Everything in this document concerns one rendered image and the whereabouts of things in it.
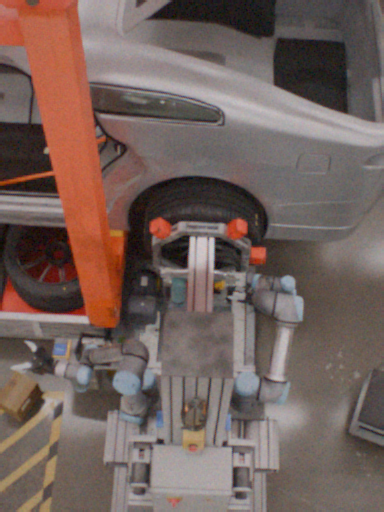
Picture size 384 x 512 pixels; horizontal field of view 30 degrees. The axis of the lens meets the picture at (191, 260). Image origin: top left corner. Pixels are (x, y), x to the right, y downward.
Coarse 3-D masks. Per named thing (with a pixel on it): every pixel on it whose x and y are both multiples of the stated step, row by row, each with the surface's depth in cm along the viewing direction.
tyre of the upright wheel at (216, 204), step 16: (160, 192) 403; (176, 192) 395; (192, 192) 391; (208, 192) 391; (224, 192) 393; (240, 192) 399; (160, 208) 396; (176, 208) 389; (192, 208) 386; (208, 208) 385; (224, 208) 388; (240, 208) 394; (256, 208) 409; (256, 224) 403; (144, 240) 411; (256, 240) 404
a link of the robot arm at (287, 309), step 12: (276, 300) 345; (288, 300) 345; (300, 300) 346; (276, 312) 346; (288, 312) 344; (300, 312) 344; (276, 324) 351; (288, 324) 345; (276, 336) 349; (288, 336) 348; (276, 348) 349; (288, 348) 349; (276, 360) 349; (276, 372) 349; (264, 384) 350; (276, 384) 348; (288, 384) 351; (264, 396) 350; (276, 396) 349
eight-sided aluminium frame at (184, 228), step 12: (180, 228) 386; (192, 228) 390; (204, 228) 389; (216, 228) 388; (156, 240) 397; (168, 240) 394; (228, 240) 390; (240, 240) 396; (156, 252) 405; (156, 264) 416; (168, 264) 424
